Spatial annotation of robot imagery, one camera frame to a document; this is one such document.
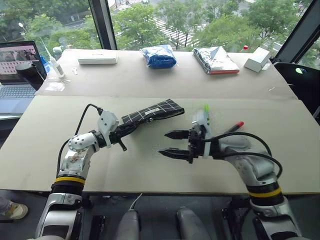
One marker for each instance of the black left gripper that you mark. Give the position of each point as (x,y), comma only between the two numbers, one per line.
(117,135)

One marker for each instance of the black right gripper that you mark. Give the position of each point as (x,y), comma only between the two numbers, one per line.
(195,143)

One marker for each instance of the black white grid pouch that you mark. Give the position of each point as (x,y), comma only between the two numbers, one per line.
(162,110)

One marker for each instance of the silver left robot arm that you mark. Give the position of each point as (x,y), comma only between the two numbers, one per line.
(75,156)

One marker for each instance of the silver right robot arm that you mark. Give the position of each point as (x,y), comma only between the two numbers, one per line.
(250,160)

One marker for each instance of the green highlighter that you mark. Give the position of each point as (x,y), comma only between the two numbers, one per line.
(206,108)

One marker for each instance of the red capped black marker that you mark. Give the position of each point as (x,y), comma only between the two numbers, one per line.
(236,126)

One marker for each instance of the grey rounded robot leg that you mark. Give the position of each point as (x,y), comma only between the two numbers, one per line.
(192,225)
(130,226)

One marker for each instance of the small white key shaped piece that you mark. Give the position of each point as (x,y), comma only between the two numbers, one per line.
(74,71)

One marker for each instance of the flat white box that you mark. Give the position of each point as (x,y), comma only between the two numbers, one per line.
(97,58)

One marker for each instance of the blue cloth in plastic bag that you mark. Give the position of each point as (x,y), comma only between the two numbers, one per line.
(158,57)

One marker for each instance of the clear plastic bag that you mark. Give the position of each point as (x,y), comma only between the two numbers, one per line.
(54,86)

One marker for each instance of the silver foil package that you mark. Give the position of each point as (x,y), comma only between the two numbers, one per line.
(215,60)

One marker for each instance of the white nozzle bottle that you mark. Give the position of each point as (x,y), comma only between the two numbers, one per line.
(57,66)

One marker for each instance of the pale teal cup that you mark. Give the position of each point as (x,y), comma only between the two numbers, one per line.
(57,51)

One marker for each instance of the tiny white stick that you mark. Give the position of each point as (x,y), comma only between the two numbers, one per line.
(271,89)

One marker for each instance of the small white carton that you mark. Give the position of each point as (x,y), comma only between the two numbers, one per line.
(257,59)

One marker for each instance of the small red cap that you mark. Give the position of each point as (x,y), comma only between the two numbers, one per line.
(245,47)

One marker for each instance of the open laptop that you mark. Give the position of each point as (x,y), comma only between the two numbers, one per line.
(15,96)

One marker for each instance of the beige sneaker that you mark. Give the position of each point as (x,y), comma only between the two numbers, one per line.
(15,212)

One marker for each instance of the green round sticker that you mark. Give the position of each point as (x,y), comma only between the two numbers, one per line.
(300,70)

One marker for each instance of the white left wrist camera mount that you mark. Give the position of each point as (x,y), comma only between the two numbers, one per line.
(107,122)

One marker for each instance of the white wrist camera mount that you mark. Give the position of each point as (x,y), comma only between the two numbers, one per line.
(203,125)
(107,122)

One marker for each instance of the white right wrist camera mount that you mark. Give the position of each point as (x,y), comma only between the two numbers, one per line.
(203,125)

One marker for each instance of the black window frame post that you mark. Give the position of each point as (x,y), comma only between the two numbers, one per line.
(297,31)
(103,25)

